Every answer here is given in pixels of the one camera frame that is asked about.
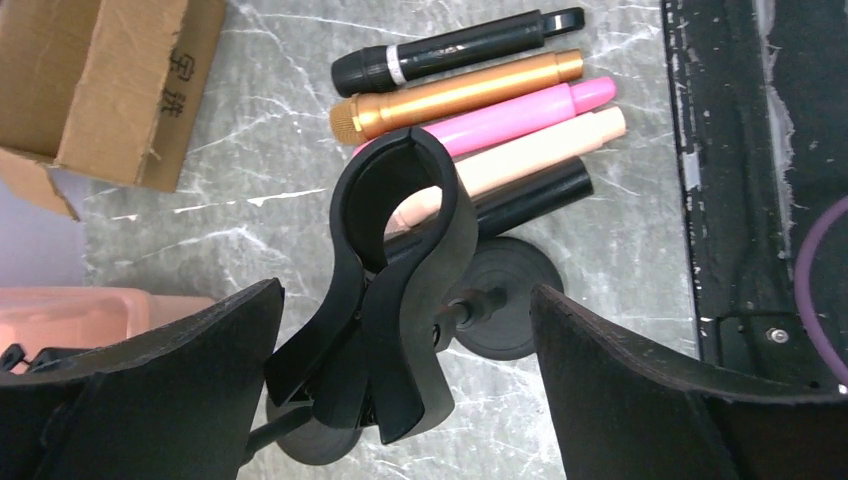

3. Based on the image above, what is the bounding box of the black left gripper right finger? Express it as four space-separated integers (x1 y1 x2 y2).
530 285 847 479

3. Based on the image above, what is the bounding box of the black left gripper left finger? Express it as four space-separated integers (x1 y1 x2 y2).
1 278 284 479

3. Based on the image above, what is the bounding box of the clip mount desk stand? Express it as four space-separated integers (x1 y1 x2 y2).
244 127 563 465

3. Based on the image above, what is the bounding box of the black microphone grey grille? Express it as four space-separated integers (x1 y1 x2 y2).
380 156 595 266

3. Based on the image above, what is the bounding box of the beige toy microphone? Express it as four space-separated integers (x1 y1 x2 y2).
361 107 627 236

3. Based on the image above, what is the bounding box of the brown cardboard box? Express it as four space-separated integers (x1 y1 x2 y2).
1 0 226 218

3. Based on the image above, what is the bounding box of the pink toy microphone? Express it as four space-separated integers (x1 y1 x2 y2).
352 76 618 160

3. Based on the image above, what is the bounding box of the gold microphone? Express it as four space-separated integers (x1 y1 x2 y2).
329 49 584 145

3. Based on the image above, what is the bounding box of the slim black microphone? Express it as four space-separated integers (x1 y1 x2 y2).
331 7 586 98

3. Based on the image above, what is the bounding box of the orange plastic storage box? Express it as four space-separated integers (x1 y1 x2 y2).
1 287 215 374

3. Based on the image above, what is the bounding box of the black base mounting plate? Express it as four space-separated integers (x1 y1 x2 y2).
661 1 847 394

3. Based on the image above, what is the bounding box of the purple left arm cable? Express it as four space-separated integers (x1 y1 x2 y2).
793 195 848 389

